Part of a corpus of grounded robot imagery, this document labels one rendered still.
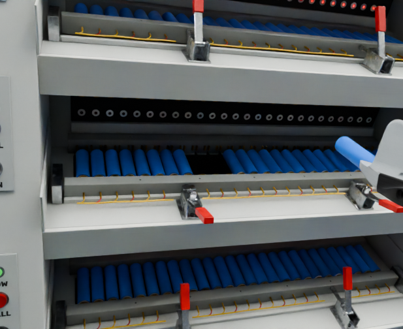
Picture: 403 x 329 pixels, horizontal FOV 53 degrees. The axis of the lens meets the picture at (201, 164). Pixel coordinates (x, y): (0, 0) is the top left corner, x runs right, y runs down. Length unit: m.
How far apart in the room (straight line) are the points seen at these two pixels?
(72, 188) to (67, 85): 0.13
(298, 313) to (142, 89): 0.43
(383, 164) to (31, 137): 0.35
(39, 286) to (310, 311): 0.42
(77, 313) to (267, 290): 0.29
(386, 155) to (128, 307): 0.41
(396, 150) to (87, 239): 0.35
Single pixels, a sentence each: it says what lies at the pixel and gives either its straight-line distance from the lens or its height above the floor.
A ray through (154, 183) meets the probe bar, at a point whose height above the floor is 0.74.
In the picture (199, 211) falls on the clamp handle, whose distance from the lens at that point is 0.48.
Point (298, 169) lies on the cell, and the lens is 0.65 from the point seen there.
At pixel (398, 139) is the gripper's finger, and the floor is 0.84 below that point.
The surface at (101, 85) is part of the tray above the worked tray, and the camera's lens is 0.48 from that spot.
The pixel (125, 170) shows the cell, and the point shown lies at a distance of 0.57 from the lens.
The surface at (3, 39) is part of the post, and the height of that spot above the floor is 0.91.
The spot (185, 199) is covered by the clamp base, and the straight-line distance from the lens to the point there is 0.52.
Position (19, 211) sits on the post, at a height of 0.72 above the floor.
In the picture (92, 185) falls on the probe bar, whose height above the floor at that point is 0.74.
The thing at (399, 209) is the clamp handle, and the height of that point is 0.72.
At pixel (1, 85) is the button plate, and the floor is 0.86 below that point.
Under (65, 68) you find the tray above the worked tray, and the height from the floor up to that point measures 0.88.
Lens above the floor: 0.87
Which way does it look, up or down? 11 degrees down
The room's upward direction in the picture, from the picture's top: 3 degrees clockwise
